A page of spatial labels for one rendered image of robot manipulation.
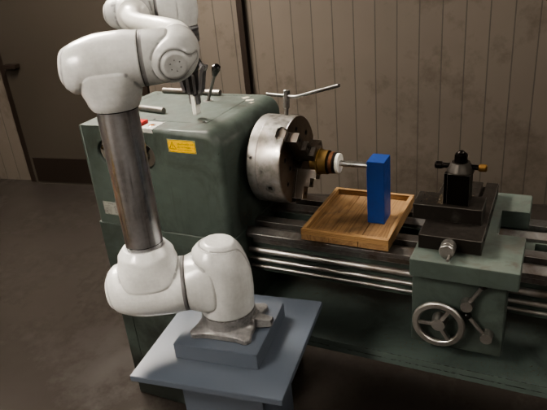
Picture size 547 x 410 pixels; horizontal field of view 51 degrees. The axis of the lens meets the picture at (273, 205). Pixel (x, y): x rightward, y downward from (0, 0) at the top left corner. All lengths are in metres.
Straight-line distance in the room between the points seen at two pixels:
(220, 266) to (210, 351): 0.25
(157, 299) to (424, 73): 2.81
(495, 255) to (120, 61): 1.14
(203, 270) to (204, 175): 0.48
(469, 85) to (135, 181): 2.88
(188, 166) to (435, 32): 2.35
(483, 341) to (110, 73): 1.27
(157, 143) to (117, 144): 0.57
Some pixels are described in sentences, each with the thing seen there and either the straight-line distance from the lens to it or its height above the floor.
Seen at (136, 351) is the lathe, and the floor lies 0.24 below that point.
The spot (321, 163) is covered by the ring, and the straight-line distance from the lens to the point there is 1.98.
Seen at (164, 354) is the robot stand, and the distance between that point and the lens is 1.74.
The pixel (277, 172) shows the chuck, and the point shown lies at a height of 1.09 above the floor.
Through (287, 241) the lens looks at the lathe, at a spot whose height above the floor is 0.84.
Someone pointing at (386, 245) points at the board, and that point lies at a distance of 1.88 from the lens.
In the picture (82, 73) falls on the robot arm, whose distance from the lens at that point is 1.41.
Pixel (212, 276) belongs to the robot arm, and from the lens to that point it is 1.55.
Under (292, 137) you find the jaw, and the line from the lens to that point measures 1.95.
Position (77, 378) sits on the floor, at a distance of 3.00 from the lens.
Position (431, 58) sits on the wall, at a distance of 3.98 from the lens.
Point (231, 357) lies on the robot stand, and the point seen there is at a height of 0.78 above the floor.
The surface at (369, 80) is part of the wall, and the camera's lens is 4.05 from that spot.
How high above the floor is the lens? 1.81
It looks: 25 degrees down
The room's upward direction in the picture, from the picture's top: 6 degrees counter-clockwise
